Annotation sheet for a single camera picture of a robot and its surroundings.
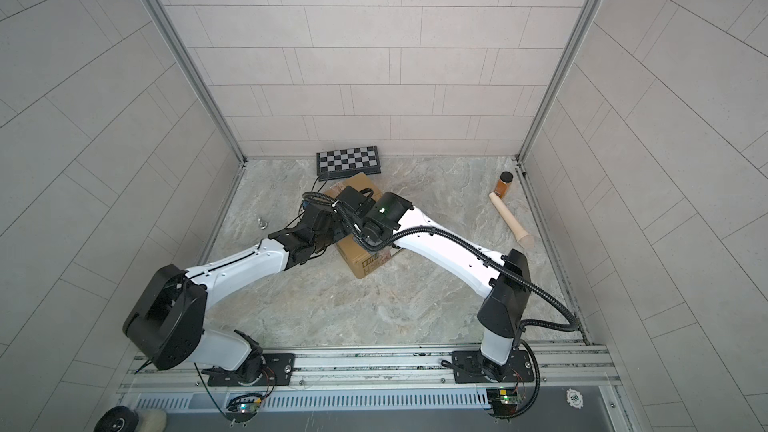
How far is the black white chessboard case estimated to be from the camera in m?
1.11

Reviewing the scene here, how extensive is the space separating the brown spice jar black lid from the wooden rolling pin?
0.07 ft

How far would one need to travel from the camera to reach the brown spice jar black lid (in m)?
1.01

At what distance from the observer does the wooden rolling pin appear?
929mm
